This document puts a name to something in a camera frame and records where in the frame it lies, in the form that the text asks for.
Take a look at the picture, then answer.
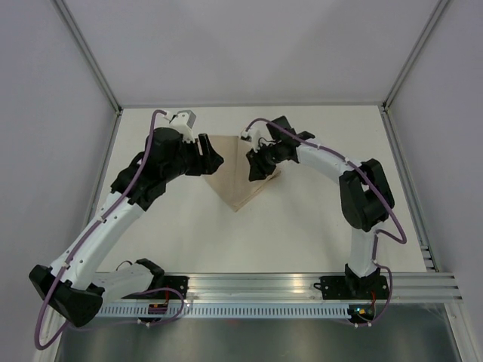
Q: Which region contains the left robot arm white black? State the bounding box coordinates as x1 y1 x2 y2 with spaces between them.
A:
29 127 223 327

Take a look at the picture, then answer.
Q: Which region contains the beige cloth napkin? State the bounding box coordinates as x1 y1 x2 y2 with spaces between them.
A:
203 135 281 212

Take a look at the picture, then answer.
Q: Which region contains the left aluminium frame post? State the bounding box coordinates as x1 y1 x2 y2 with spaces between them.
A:
51 0 122 115

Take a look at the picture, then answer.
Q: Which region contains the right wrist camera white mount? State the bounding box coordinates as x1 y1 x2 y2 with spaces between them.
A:
240 128 268 152

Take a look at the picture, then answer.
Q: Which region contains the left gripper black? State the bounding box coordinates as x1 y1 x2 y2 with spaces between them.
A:
163 133 224 183

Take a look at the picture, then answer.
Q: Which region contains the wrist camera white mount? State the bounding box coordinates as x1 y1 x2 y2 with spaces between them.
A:
240 128 268 152
164 110 196 143

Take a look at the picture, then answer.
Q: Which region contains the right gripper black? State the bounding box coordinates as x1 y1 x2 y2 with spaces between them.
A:
246 142 283 182

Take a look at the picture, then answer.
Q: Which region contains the right aluminium frame post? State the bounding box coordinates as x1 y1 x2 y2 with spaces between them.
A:
380 0 453 112

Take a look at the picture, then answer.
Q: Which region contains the white slotted cable duct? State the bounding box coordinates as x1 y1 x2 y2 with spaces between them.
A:
97 302 349 319

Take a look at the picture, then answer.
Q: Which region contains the aluminium mounting rail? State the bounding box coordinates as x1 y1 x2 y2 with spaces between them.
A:
185 272 463 303

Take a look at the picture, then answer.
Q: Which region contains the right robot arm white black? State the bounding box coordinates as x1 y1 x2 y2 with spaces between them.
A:
241 116 395 300

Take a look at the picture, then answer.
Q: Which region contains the aluminium frame post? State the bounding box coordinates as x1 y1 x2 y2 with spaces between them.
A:
380 0 453 112
51 0 122 115

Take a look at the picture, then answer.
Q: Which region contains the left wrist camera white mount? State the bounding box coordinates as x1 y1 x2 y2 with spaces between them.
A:
164 110 196 143

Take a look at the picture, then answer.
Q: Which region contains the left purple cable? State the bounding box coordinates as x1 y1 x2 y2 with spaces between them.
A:
34 109 186 351

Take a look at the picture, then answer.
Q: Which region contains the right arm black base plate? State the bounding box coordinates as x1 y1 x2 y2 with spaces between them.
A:
313 275 389 301

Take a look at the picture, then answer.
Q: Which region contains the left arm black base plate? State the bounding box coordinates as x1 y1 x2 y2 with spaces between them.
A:
148 275 189 299

